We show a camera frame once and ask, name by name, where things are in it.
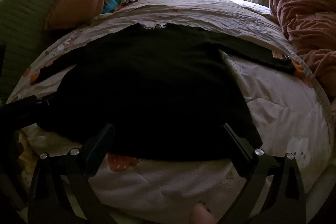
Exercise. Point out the strawberry print white quilt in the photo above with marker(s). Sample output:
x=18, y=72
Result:
x=275, y=98

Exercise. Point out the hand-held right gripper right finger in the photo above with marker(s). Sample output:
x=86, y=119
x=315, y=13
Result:
x=236, y=142

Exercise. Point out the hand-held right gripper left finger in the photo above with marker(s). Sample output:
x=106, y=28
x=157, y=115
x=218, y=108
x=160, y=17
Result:
x=103, y=141

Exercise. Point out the pink pillow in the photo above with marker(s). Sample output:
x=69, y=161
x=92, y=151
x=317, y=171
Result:
x=78, y=1

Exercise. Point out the pink fleece blanket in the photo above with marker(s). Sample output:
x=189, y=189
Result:
x=307, y=16

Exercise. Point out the green quilted headboard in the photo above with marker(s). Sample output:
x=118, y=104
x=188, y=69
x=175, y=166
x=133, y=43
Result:
x=23, y=19

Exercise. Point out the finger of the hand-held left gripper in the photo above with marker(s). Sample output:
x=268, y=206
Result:
x=25, y=108

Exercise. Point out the black sweater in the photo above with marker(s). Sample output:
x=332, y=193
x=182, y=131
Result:
x=147, y=87

